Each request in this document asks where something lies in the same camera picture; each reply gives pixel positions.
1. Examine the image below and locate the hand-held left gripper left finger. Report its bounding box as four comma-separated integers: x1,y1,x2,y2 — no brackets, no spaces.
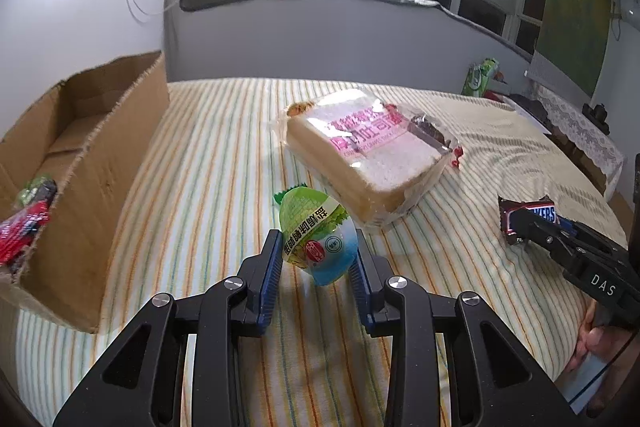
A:
52,228,284,427

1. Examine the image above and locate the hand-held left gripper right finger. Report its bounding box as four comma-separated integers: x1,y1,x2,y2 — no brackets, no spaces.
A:
350,239,581,427

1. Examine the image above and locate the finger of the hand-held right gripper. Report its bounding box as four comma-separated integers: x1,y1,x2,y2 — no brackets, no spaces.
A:
556,216,628,258
512,210,581,265

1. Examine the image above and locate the brown chocolate bar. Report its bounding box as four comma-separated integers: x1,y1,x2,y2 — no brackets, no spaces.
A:
498,196,558,248

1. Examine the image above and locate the green and blue egg-shaped packet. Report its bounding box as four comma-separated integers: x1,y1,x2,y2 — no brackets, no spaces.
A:
272,186,360,285

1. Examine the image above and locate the brown cardboard box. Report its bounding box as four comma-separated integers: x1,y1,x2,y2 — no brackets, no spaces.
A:
0,50,171,334

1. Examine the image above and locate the black candy packet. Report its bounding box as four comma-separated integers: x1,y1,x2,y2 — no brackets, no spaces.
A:
15,176,58,208

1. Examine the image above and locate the red snack packet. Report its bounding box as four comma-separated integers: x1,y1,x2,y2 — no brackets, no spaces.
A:
0,202,57,268

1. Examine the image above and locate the person's right hand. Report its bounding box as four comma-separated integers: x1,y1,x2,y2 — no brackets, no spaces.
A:
569,301,637,373

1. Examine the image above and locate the side table with lace cloth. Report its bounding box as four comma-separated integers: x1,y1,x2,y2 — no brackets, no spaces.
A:
537,84,626,203

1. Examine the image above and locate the dark figurine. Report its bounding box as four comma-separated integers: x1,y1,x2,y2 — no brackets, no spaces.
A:
582,103,608,133

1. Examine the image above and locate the dark cloth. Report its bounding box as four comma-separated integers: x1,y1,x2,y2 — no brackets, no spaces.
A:
510,94,551,128

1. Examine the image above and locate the sliced bread packet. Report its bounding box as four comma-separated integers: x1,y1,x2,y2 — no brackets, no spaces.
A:
270,88,458,235

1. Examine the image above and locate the grey patterned panel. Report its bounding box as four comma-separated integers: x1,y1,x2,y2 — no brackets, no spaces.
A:
527,52,596,98

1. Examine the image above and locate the green tissue pack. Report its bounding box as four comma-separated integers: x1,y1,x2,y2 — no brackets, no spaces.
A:
461,58,501,97

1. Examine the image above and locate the thin black cable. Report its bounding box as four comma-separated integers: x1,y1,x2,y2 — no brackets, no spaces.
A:
565,332,633,408

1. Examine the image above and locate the green wall poster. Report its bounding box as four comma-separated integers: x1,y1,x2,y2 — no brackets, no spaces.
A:
532,0,613,98

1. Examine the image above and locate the white wall device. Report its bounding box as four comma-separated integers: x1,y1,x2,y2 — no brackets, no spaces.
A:
617,0,640,28

